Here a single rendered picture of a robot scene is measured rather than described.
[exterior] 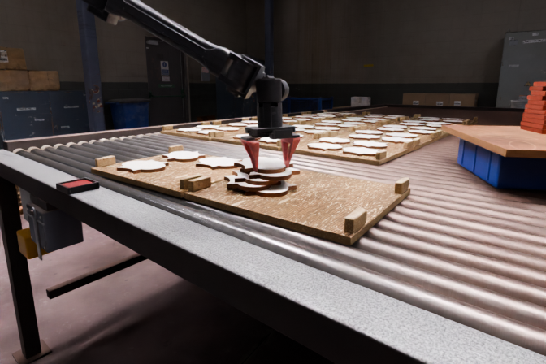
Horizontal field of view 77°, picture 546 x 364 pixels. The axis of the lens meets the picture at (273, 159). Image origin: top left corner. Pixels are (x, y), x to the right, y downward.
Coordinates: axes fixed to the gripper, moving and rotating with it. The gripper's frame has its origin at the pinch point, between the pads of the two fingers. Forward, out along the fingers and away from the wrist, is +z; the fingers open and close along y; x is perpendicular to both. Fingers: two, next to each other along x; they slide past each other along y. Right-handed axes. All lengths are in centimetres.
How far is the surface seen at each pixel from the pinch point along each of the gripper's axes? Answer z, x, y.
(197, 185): 3.9, -5.9, 16.2
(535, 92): -14, 8, -85
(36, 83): -36, -507, 123
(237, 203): 5.6, 6.2, 10.7
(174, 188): 5.0, -10.0, 21.0
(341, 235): 6.4, 28.1, 0.3
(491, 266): 9.1, 42.5, -16.0
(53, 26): -122, -569, 101
